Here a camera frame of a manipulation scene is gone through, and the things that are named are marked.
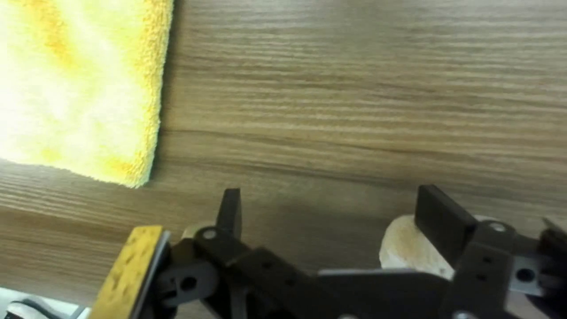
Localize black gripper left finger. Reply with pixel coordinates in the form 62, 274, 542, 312
147, 186, 317, 319

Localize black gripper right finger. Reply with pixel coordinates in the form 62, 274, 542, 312
414, 182, 567, 319

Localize beige potato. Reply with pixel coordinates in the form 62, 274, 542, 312
377, 212, 457, 280

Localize yellow towel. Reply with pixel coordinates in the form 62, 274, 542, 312
0, 0, 175, 189

